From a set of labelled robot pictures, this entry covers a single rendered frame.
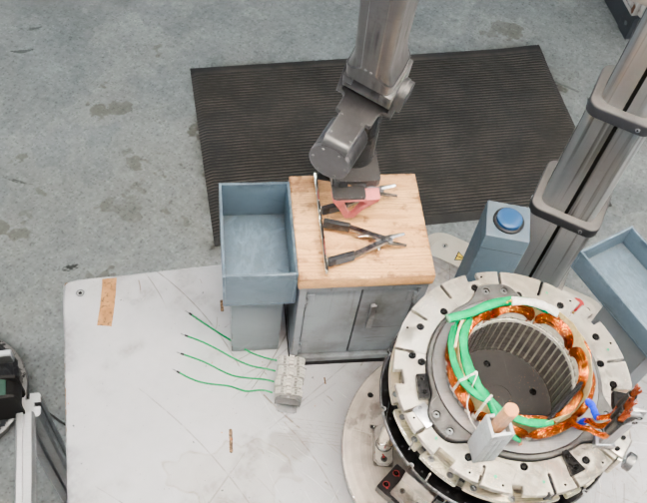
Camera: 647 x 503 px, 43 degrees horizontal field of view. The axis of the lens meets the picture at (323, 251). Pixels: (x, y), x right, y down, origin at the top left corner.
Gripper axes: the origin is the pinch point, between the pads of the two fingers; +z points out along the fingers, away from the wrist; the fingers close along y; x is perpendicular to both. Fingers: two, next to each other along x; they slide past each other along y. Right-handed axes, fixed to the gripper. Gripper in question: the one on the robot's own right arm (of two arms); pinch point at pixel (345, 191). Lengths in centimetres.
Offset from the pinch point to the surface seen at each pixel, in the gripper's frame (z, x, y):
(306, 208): 2.3, -5.9, 1.1
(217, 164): 108, -16, -93
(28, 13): 110, -80, -166
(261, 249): 10.3, -12.6, 2.9
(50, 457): 65, -53, 14
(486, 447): -6.5, 10.3, 43.0
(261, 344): 28.6, -12.6, 10.5
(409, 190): 2.3, 10.6, -1.6
